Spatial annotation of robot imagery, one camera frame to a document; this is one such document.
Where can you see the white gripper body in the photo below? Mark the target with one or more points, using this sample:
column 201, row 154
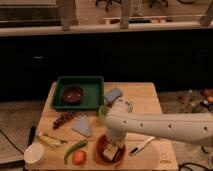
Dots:
column 116, row 138

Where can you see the red orange bowl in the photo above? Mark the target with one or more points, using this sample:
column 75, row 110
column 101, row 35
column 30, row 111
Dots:
column 100, row 146

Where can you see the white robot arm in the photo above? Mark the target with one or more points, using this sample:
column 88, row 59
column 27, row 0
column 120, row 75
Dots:
column 188, row 128

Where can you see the dark brown bowl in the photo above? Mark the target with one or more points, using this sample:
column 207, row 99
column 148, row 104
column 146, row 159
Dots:
column 72, row 94

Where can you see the white black spatula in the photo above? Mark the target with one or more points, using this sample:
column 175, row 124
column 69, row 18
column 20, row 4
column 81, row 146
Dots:
column 141, row 146

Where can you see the small green cup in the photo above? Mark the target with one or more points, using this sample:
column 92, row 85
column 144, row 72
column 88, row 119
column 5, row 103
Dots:
column 102, row 112

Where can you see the green chili pepper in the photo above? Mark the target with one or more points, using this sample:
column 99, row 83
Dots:
column 78, row 145

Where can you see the grey triangular cloth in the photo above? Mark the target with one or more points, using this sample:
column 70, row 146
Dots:
column 82, row 126

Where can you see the orange tomato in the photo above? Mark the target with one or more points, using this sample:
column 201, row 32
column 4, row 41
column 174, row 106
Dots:
column 79, row 157

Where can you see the brown skewer food toy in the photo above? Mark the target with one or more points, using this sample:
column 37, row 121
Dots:
column 68, row 116

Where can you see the green plastic tray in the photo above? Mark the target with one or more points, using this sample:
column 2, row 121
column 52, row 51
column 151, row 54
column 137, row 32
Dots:
column 93, row 90

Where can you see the yellow corn toy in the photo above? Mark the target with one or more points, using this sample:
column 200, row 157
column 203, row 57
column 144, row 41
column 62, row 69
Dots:
column 51, row 141

